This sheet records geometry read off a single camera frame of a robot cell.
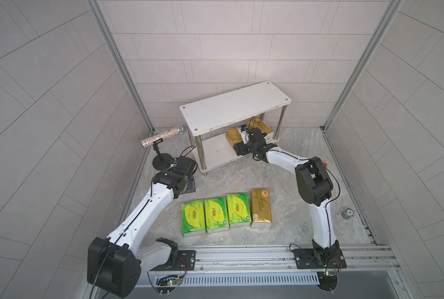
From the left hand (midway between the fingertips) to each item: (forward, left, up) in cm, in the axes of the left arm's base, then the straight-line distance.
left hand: (182, 184), depth 81 cm
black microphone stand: (+18, +16, -8) cm, 25 cm away
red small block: (+15, -71, -6) cm, 73 cm away
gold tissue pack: (+27, -23, +2) cm, 36 cm away
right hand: (+27, -26, -2) cm, 37 cm away
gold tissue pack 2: (+36, -35, +4) cm, 50 cm away
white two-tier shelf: (+22, -12, +22) cm, 33 cm away
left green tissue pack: (-13, -6, -4) cm, 15 cm away
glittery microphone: (+25, +5, +9) cm, 27 cm away
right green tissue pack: (-9, -25, -4) cm, 26 cm away
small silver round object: (-10, -72, -6) cm, 73 cm away
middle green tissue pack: (-11, -15, -4) cm, 19 cm away
